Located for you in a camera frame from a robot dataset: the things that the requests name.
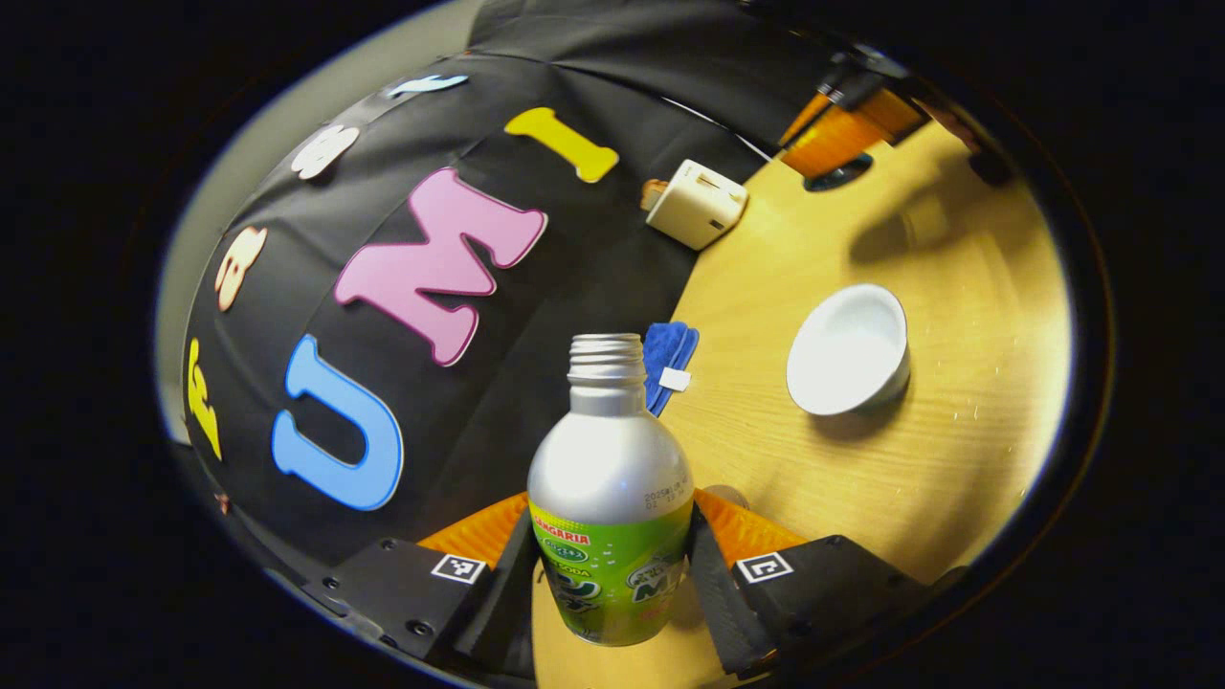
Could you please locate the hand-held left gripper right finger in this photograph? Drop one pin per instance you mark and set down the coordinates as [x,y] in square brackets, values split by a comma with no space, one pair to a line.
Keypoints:
[718,603]

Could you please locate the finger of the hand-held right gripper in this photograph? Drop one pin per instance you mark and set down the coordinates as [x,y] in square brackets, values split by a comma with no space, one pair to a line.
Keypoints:
[806,120]
[852,129]

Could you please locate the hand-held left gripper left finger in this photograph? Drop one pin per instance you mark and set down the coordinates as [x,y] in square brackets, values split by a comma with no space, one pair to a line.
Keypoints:
[507,612]

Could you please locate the teal teacup lid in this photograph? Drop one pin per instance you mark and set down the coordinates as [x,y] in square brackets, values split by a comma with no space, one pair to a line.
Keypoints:
[842,174]

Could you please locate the round brown coaster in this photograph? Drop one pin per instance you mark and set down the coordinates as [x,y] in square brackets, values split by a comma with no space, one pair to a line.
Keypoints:
[729,495]

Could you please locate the silver water bottle green label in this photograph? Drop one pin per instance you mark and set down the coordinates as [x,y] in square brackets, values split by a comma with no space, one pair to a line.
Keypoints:
[608,478]

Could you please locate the teal teacup white inside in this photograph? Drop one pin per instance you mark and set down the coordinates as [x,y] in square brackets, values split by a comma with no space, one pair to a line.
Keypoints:
[847,349]

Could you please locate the white toaster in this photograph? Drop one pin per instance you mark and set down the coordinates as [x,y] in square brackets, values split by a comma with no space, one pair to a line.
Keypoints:
[697,203]

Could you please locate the toast slice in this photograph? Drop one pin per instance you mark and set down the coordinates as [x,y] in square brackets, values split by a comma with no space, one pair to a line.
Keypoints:
[654,194]

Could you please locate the black backdrop cloth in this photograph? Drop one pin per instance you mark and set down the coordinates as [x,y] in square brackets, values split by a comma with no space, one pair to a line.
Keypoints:
[478,383]

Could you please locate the blue folded towel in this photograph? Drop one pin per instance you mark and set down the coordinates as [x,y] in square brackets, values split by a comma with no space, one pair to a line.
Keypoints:
[665,349]

